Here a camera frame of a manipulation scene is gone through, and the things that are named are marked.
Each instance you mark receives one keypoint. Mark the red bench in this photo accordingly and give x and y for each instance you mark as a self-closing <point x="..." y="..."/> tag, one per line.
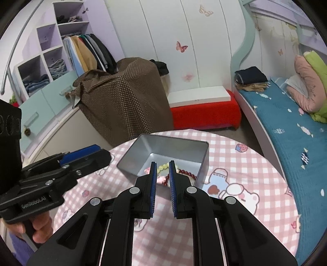
<point x="204" y="115"/>

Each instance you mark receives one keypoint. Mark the white pillow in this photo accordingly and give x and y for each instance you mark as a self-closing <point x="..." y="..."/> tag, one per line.
<point x="293" y="83"/>

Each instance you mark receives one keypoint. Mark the light green bunk bed frame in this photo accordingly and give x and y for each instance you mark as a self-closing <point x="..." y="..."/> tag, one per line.
<point x="242" y="46"/>

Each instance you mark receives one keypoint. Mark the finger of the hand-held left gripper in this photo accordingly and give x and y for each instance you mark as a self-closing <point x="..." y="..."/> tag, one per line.
<point x="97" y="161"/>
<point x="79" y="154"/>

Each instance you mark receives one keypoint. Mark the row of hanging clothes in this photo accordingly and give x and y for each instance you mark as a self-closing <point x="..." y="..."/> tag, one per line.
<point x="89" y="53"/>

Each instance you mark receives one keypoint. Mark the folded dark clothes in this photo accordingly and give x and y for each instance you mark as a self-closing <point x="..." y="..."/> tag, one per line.
<point x="251" y="75"/>

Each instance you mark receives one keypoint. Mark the green and pink quilt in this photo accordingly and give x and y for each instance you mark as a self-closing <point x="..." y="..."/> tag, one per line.
<point x="309" y="84"/>

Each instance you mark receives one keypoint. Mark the blue bed mattress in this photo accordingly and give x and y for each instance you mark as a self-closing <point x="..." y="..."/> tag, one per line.
<point x="293" y="143"/>

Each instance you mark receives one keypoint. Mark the grey metal handrail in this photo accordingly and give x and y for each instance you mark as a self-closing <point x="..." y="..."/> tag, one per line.
<point x="15" y="43"/>

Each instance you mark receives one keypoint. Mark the lilac staircase shelf unit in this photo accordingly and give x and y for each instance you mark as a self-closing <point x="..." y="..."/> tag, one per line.
<point x="48" y="33"/>

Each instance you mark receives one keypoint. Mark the black cloth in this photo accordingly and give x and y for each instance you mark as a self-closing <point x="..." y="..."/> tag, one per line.
<point x="161" y="67"/>

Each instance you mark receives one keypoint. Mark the person's left forearm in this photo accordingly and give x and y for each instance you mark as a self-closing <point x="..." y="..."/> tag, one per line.
<point x="20" y="250"/>

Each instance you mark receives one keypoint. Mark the grey metal box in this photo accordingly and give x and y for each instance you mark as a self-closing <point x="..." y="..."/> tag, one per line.
<point x="163" y="144"/>

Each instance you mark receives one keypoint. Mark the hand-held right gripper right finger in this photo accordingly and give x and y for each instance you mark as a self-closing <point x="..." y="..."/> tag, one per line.
<point x="173" y="189"/>

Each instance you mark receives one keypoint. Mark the white wardrobe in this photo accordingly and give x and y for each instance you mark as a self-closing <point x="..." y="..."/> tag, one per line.
<point x="158" y="33"/>

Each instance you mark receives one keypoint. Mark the round table, pink checked cloth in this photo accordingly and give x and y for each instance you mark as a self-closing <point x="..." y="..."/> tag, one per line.
<point x="242" y="166"/>

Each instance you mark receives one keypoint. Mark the pine cone ornament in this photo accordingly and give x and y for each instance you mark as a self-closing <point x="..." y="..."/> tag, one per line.
<point x="27" y="131"/>
<point x="68" y="95"/>

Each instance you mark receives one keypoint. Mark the folded light jeans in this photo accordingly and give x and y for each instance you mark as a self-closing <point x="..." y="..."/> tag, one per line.
<point x="58" y="69"/>

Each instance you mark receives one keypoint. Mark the person's left hand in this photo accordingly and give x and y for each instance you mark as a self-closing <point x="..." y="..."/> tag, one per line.
<point x="43" y="227"/>

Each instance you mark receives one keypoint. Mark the folded blue jeans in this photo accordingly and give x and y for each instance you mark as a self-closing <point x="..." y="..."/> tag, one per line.
<point x="35" y="84"/>

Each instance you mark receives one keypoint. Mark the dark clothes on shelf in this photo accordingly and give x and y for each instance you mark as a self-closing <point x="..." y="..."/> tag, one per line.
<point x="69" y="19"/>

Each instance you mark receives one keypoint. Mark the folded tan clothes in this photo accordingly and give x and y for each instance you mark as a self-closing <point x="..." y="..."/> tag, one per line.
<point x="253" y="87"/>

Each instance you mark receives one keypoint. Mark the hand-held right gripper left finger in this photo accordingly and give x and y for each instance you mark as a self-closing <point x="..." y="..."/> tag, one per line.
<point x="153" y="189"/>

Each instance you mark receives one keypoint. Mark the brown dotted cloth cover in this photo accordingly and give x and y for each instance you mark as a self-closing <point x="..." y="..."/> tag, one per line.
<point x="127" y="102"/>

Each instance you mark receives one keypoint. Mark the white board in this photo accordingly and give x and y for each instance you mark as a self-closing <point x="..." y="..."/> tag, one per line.
<point x="199" y="96"/>

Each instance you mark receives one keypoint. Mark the red strawberry plush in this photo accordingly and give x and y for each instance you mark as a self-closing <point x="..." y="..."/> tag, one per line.
<point x="15" y="102"/>

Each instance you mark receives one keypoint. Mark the white yellow butterfly sticker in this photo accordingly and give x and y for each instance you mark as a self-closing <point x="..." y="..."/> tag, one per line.
<point x="205" y="10"/>

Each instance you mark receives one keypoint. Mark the pink brown butterfly sticker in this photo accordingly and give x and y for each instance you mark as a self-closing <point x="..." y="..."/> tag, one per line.
<point x="181" y="46"/>

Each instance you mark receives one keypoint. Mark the pale pink butterfly sticker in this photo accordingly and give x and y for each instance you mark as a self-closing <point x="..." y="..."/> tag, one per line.
<point x="187" y="77"/>

